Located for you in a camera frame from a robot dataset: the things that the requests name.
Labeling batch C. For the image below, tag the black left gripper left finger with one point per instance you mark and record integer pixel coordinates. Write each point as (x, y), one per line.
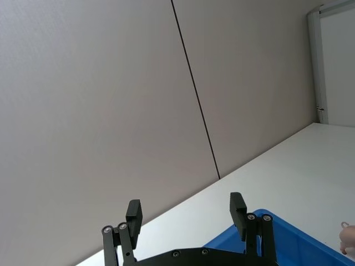
(133, 221)

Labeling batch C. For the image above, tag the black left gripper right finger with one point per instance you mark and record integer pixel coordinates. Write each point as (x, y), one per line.
(238, 219)

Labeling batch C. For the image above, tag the person's hand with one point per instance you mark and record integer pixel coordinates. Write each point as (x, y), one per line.
(349, 238)

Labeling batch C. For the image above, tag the blue plastic bin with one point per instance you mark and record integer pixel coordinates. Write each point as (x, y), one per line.
(299, 249)

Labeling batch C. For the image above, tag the grey metal door frame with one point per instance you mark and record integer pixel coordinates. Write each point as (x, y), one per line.
(315, 55)

